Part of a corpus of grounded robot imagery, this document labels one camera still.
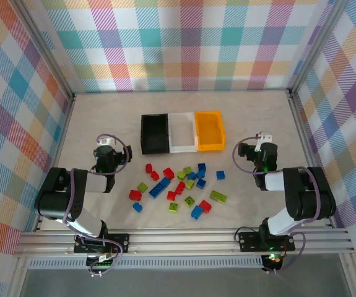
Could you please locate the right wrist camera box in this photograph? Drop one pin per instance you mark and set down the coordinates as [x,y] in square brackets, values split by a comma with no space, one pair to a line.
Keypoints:
[265,137]

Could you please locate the long blue lego brick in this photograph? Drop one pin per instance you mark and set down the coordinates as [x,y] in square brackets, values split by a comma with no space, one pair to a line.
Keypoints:
[156,190]

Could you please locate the circuit board with green light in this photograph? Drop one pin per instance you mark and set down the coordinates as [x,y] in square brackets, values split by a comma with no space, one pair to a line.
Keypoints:
[272,259]

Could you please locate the long green lego brick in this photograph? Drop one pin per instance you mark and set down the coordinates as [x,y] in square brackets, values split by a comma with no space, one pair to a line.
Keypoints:
[218,195]

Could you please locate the aluminium frame leg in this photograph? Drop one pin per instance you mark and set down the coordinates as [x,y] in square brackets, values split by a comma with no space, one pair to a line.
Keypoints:
[349,275]
[18,275]

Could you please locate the green terminal circuit board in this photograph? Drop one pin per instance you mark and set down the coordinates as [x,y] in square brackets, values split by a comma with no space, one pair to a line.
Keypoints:
[100,264]

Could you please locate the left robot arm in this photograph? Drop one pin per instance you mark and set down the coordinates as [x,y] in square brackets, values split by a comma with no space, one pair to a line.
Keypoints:
[54,198]

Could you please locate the orange plastic bin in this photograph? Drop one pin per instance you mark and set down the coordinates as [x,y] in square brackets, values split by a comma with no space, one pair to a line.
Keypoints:
[210,130]

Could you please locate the aluminium frame post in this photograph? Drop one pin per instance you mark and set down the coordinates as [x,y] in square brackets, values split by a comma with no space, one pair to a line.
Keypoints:
[49,46]
[315,46]

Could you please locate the small red lego brick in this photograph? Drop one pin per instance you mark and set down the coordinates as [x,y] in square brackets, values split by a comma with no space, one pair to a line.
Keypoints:
[154,175]
[148,167]

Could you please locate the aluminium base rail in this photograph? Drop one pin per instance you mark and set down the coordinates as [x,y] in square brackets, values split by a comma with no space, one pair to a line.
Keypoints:
[180,241]

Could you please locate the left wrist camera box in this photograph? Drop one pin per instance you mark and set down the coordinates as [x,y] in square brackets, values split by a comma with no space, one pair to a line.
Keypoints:
[106,142]

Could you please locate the long red lego brick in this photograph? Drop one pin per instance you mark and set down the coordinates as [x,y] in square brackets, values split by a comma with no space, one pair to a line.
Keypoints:
[180,187]

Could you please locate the aluminium side rail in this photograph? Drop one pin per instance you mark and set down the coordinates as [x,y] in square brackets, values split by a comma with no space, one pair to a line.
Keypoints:
[60,139]
[307,148]

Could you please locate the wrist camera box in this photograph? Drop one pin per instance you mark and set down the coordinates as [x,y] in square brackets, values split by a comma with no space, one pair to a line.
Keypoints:
[265,137]
[106,142]

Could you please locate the black plastic bin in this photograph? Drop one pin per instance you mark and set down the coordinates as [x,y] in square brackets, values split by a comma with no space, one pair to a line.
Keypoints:
[154,133]

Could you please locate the white plastic bin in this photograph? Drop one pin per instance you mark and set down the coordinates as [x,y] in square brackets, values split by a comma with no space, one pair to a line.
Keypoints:
[184,149]

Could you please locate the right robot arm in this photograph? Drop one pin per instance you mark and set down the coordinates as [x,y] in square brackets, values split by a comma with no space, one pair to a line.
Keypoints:
[314,198]

